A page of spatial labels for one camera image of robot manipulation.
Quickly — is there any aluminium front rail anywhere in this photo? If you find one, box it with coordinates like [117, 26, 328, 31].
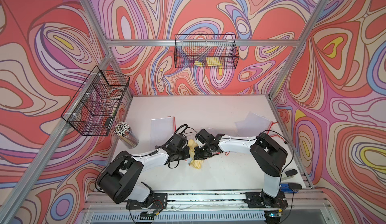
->
[83, 188, 331, 211]

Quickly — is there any black wire basket left wall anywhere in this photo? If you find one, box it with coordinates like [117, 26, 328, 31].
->
[61, 66, 130, 136]

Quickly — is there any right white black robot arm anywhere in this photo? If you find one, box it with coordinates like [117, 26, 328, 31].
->
[194, 129, 288, 199]

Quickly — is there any blue black handled tool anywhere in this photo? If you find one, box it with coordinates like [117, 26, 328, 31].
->
[280, 169, 303, 193]

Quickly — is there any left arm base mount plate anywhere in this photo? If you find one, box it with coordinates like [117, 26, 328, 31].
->
[126, 192, 168, 210]

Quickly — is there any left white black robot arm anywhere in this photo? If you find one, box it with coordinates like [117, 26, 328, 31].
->
[96, 133, 190, 209]

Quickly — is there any clear mesh document bag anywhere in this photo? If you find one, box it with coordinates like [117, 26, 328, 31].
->
[150, 116, 176, 146]
[235, 112, 273, 137]

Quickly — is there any black wire basket back wall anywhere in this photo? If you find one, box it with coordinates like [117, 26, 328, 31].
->
[174, 33, 239, 69]

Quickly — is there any yellow microfiber cloth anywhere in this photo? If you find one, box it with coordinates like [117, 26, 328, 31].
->
[188, 139, 204, 169]

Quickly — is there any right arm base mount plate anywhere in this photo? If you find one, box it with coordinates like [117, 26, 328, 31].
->
[243, 191, 288, 210]

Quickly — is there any small yellow sticky note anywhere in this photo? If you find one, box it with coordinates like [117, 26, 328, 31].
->
[194, 61, 204, 67]

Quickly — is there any yellow sticky note pad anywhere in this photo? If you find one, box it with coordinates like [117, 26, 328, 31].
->
[206, 57, 222, 67]

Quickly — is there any black wire basket wall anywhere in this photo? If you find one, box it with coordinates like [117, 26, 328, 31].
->
[174, 33, 239, 69]
[61, 66, 130, 136]

